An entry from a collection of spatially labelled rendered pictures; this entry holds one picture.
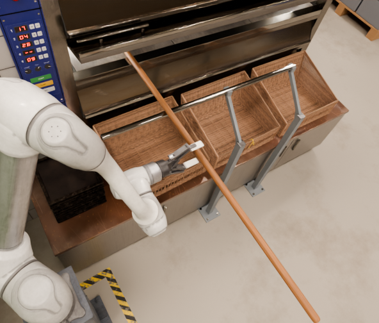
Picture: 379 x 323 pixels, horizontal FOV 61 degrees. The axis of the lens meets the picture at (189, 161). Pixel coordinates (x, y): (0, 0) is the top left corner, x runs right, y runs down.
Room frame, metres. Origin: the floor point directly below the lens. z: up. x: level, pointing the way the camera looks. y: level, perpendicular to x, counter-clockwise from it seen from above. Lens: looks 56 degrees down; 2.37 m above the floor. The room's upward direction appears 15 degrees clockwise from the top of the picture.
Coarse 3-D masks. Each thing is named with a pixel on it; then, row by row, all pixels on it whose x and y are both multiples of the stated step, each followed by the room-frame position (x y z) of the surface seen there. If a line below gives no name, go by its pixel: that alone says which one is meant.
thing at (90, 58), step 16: (240, 0) 1.80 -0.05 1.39; (256, 0) 1.83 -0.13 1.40; (272, 0) 1.85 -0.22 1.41; (304, 0) 1.91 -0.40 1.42; (176, 16) 1.50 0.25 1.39; (192, 16) 1.52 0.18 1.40; (208, 16) 1.54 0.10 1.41; (240, 16) 1.59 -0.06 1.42; (256, 16) 1.66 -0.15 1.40; (128, 32) 1.27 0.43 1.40; (192, 32) 1.37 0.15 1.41; (80, 48) 1.07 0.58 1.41; (128, 48) 1.14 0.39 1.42
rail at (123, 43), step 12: (288, 0) 1.83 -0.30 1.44; (300, 0) 1.89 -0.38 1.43; (240, 12) 1.59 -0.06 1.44; (252, 12) 1.64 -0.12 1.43; (192, 24) 1.38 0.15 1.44; (204, 24) 1.43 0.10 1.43; (144, 36) 1.21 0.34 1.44; (156, 36) 1.24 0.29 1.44; (96, 48) 1.06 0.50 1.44; (108, 48) 1.08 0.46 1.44
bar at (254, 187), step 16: (288, 64) 1.66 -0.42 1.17; (256, 80) 1.44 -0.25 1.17; (208, 96) 1.22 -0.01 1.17; (160, 112) 1.04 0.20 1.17; (176, 112) 1.07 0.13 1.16; (128, 128) 0.90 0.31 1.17; (288, 128) 1.49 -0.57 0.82; (240, 144) 1.15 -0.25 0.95; (272, 160) 1.47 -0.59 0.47; (224, 176) 1.14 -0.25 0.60; (256, 192) 1.45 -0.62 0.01; (208, 208) 1.15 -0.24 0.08
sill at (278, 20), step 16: (288, 16) 2.14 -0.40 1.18; (304, 16) 2.22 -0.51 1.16; (224, 32) 1.79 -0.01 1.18; (240, 32) 1.83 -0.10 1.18; (256, 32) 1.92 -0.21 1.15; (160, 48) 1.49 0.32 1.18; (176, 48) 1.52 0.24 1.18; (192, 48) 1.57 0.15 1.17; (112, 64) 1.27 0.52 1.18; (128, 64) 1.30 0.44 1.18; (144, 64) 1.36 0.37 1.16; (80, 80) 1.11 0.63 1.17; (96, 80) 1.16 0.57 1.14
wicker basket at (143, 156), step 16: (128, 112) 1.25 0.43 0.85; (144, 112) 1.32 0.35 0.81; (96, 128) 1.08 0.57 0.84; (112, 128) 1.15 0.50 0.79; (144, 128) 1.28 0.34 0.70; (160, 128) 1.36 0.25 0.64; (176, 128) 1.40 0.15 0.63; (128, 144) 1.18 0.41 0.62; (144, 144) 1.23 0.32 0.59; (160, 144) 1.27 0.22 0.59; (176, 144) 1.30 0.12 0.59; (128, 160) 1.08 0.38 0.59; (144, 160) 1.11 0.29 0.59; (208, 160) 1.14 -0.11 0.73; (176, 176) 0.98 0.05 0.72; (192, 176) 1.07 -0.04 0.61; (160, 192) 0.90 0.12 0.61
